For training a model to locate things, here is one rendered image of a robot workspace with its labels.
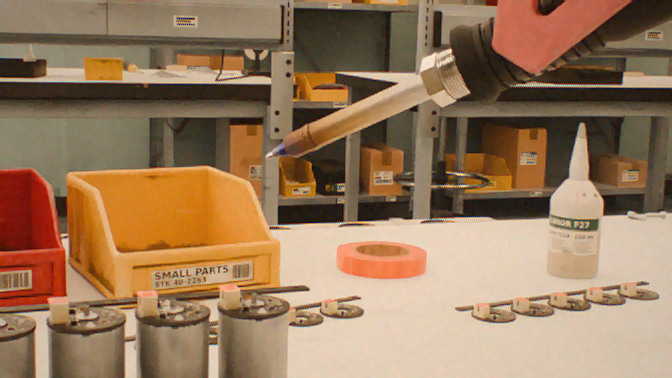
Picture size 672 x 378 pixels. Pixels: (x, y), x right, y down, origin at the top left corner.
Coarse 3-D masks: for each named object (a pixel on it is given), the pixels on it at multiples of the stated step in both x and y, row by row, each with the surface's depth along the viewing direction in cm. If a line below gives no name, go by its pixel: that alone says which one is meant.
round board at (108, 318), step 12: (72, 312) 32; (96, 312) 32; (108, 312) 32; (120, 312) 32; (48, 324) 31; (60, 324) 31; (72, 324) 31; (84, 324) 31; (96, 324) 31; (108, 324) 31; (120, 324) 31
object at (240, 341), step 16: (256, 304) 33; (224, 320) 33; (240, 320) 32; (256, 320) 32; (272, 320) 33; (288, 320) 34; (224, 336) 33; (240, 336) 33; (256, 336) 32; (272, 336) 33; (224, 352) 33; (240, 352) 33; (256, 352) 33; (272, 352) 33; (224, 368) 33; (240, 368) 33; (256, 368) 33; (272, 368) 33
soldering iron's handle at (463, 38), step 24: (552, 0) 27; (648, 0) 26; (480, 24) 28; (624, 24) 26; (648, 24) 26; (456, 48) 28; (480, 48) 28; (576, 48) 27; (600, 48) 27; (480, 72) 28; (504, 72) 28; (528, 72) 28; (480, 96) 28
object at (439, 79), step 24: (432, 72) 29; (456, 72) 28; (384, 96) 30; (408, 96) 29; (432, 96) 29; (456, 96) 29; (336, 120) 30; (360, 120) 30; (288, 144) 31; (312, 144) 31
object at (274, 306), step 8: (240, 296) 34; (264, 296) 35; (264, 304) 34; (272, 304) 34; (280, 304) 34; (288, 304) 34; (224, 312) 33; (232, 312) 33; (240, 312) 33; (248, 312) 33; (256, 312) 33; (272, 312) 33; (280, 312) 33
